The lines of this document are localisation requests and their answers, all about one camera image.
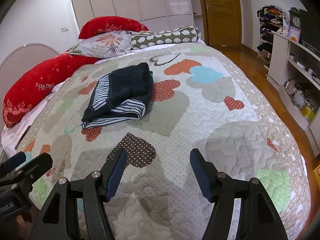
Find red floral pillow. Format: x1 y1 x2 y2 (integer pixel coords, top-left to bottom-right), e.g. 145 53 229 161
78 16 150 40

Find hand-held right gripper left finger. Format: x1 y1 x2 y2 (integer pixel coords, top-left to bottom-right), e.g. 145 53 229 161
31 149 128 240

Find wooden door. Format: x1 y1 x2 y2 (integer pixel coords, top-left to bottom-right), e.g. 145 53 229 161
200 0 243 47

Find floral print pillow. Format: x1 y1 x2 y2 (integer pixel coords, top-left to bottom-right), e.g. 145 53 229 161
69 30 150 59

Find dark pants with striped lining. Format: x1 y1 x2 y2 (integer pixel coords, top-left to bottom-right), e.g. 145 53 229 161
80 62 154 130

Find white glossy wardrobe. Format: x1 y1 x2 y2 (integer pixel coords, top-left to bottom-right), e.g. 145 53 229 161
69 0 204 40

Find yellow container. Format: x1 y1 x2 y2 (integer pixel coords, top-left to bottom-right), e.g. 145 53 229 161
301 106 316 120

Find black television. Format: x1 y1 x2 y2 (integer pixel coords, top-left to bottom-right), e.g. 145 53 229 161
299 9 320 53

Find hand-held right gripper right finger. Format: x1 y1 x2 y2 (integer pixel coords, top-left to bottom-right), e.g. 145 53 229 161
189 148 289 240

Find dark mantel clock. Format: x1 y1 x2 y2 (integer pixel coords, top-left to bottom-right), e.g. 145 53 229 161
289 7 302 28

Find heart-patterned quilt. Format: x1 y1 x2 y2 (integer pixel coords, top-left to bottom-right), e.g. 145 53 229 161
15 42 313 240

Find purple picture card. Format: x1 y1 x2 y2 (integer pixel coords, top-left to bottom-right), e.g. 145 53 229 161
289 27 302 40

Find green white-dotted bolster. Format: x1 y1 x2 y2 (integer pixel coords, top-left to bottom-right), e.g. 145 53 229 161
130 26 202 50

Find white shelf unit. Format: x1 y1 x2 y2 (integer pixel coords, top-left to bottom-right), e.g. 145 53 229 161
269 31 320 153

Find yellow box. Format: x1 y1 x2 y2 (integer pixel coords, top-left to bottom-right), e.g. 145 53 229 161
312 165 320 188

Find long red sparkle-print pillow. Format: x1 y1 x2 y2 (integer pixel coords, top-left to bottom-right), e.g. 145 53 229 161
2 52 100 128

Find white arched headboard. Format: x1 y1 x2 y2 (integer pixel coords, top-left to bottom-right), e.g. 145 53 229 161
0 43 60 85

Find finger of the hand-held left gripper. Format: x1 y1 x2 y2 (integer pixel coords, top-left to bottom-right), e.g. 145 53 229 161
0 151 27 175
0 152 53 188

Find white bed sheet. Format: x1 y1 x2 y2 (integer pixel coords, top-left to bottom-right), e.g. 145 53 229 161
1 80 63 155

